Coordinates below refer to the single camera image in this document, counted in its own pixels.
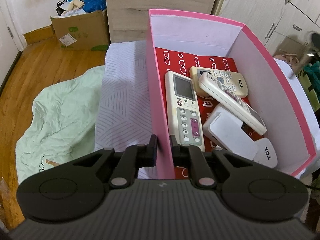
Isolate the cardboard box with clothes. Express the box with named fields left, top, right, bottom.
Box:
left=51, top=10, right=110, bottom=51

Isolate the white TCL remote control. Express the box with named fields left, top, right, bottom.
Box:
left=253, top=138, right=278, bottom=168

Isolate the light wooden board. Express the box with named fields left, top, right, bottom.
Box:
left=106, top=0, right=215, bottom=43

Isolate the cream remote with grey screen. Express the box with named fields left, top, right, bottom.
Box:
left=165, top=71, right=205, bottom=151

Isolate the white door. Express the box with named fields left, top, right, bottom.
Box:
left=0, top=0, right=26, bottom=86

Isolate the beige wardrobe cabinet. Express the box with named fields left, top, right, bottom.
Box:
left=213, top=0, right=319, bottom=57

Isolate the beige TCL remote control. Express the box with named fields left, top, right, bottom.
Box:
left=189, top=67, right=248, bottom=98

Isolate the white rectangular power bank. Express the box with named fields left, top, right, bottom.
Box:
left=202, top=104, right=258, bottom=160

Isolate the white patterned table cloth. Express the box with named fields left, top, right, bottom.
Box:
left=94, top=40, right=158, bottom=179

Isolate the pink storage box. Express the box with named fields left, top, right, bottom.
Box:
left=146, top=9, right=319, bottom=179

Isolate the mint green blanket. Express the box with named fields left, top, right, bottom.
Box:
left=15, top=66, right=105, bottom=183

